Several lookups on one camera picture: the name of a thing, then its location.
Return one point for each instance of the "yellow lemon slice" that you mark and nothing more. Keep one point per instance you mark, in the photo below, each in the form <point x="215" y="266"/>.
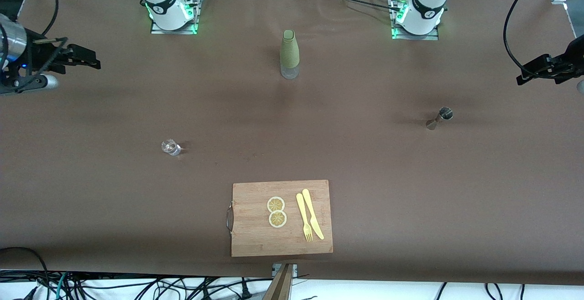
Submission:
<point x="276" y="204"/>
<point x="277" y="219"/>

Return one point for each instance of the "steel jigger measuring cup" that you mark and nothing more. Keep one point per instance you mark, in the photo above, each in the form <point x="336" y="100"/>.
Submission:
<point x="445" y="114"/>

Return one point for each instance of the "wooden post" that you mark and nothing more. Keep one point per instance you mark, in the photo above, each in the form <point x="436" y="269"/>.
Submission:
<point x="279" y="286"/>

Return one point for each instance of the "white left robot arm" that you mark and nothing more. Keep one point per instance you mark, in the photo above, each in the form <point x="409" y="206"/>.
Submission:
<point x="426" y="6"/>

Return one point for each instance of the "small metal bracket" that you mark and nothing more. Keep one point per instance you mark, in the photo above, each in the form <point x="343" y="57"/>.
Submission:
<point x="276" y="268"/>

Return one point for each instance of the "yellow plastic fork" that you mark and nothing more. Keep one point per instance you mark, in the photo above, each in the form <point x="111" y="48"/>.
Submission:
<point x="303" y="213"/>

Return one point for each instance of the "green sleeved glass bottle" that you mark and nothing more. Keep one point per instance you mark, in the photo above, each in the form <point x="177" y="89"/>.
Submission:
<point x="289" y="49"/>

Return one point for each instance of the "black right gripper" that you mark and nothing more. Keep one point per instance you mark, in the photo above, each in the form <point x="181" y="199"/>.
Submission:
<point x="40" y="55"/>

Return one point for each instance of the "yellow plastic knife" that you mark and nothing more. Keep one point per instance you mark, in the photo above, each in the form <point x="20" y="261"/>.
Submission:
<point x="312" y="213"/>

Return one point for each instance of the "small clear glass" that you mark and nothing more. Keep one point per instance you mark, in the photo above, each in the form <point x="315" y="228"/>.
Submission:
<point x="171" y="147"/>

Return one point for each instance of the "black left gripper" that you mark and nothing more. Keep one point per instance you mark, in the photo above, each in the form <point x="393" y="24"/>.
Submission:
<point x="571" y="57"/>

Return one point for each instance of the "wooden cutting board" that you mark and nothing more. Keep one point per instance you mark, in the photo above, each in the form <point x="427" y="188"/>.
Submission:
<point x="255" y="236"/>

